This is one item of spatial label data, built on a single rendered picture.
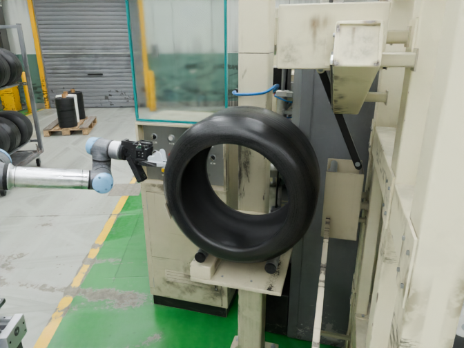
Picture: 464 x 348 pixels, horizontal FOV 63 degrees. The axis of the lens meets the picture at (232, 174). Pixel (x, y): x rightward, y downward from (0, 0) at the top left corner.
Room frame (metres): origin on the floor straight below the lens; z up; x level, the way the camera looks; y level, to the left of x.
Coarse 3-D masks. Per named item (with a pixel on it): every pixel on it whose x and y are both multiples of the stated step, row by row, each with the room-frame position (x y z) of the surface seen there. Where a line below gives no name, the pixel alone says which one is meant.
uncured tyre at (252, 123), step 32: (192, 128) 1.29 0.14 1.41; (224, 128) 1.22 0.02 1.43; (256, 128) 1.21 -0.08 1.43; (288, 128) 1.28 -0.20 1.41; (192, 160) 1.53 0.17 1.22; (288, 160) 1.16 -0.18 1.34; (192, 192) 1.51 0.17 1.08; (288, 192) 1.15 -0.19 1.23; (192, 224) 1.26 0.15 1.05; (224, 224) 1.48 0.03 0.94; (256, 224) 1.47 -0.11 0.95; (288, 224) 1.16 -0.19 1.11; (224, 256) 1.22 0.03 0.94; (256, 256) 1.19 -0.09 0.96
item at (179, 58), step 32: (128, 0) 2.15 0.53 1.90; (160, 0) 2.10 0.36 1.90; (192, 0) 2.05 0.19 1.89; (224, 0) 2.00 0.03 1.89; (128, 32) 2.15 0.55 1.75; (160, 32) 2.10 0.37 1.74; (192, 32) 2.06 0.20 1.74; (224, 32) 2.00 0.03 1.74; (160, 64) 2.11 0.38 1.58; (192, 64) 2.06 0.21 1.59; (224, 64) 2.00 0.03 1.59; (160, 96) 2.11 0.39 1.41; (192, 96) 2.06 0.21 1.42; (224, 96) 2.01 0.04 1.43
